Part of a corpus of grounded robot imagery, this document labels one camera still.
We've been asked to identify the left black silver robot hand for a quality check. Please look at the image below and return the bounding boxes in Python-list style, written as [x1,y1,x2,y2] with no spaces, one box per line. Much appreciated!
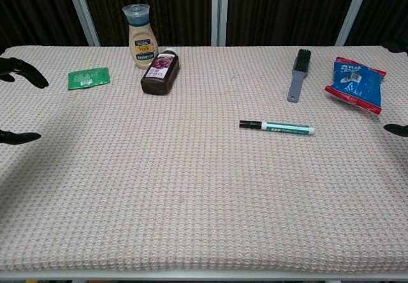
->
[0,57,49,144]

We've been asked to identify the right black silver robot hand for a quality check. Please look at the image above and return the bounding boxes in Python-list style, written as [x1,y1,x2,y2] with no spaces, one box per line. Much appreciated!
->
[383,124,408,135]

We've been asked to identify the green-tipped pen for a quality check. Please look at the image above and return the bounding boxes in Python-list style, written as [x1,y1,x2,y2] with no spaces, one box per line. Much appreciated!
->
[260,121,317,136]

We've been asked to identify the green flat packet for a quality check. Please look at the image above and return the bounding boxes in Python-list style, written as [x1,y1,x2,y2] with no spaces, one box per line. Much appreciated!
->
[68,67,111,91]

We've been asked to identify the blue red snack bag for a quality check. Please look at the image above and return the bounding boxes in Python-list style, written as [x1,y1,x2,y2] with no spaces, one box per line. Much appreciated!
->
[324,56,388,115]

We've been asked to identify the grey brush black bristles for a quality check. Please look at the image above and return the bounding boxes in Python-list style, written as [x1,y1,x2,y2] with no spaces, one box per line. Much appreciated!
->
[287,48,312,103]

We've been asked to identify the mayonnaise squeeze bottle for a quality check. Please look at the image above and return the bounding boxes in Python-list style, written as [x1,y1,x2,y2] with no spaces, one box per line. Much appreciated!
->
[122,4,159,70]

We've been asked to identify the dark purple juice bottle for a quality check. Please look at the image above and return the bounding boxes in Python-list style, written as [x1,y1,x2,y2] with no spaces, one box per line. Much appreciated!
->
[140,47,180,96]

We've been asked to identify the pink woven tablecloth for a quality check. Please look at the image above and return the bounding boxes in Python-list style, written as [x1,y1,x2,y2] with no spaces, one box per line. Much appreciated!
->
[0,45,408,273]

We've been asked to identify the white partition frame post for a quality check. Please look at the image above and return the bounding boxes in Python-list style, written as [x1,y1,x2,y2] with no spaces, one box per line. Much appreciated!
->
[210,0,230,47]
[63,0,101,47]
[334,0,374,47]

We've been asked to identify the white table frame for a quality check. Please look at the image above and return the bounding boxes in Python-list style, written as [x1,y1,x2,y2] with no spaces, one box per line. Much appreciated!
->
[0,268,408,283]

